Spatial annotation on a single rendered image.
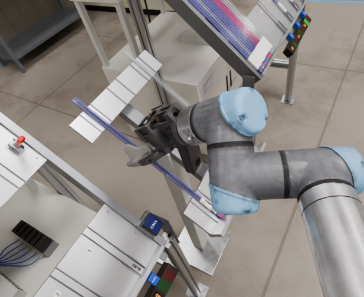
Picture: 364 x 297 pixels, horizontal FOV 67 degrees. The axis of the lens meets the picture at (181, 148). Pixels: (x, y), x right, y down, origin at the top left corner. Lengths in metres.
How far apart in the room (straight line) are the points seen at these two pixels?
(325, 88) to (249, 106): 1.95
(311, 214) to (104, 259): 0.53
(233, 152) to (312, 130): 1.62
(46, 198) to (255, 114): 0.96
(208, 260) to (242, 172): 1.14
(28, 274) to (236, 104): 0.90
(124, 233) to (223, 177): 0.43
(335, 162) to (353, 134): 1.62
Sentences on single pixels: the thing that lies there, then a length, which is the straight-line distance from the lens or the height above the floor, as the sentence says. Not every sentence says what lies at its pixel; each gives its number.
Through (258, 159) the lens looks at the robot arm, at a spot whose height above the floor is 1.12.
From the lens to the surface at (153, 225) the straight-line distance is 0.76.
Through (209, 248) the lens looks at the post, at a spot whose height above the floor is 0.01.
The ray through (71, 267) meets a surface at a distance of 0.76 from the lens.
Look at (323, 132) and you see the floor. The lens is 2.03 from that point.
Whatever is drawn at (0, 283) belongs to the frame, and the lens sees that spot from 1.09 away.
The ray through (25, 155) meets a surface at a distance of 0.76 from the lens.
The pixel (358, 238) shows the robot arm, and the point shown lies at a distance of 0.37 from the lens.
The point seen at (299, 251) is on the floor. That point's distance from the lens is 1.57.
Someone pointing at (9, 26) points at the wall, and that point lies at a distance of 4.30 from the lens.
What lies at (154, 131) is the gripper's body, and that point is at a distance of 0.56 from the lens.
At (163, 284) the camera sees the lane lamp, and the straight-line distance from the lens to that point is 0.85.
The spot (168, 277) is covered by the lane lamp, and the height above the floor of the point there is 0.66.
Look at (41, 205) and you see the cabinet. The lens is 1.22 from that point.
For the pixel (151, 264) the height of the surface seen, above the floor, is 0.73.
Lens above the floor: 1.46
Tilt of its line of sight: 48 degrees down
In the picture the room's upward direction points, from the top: 17 degrees counter-clockwise
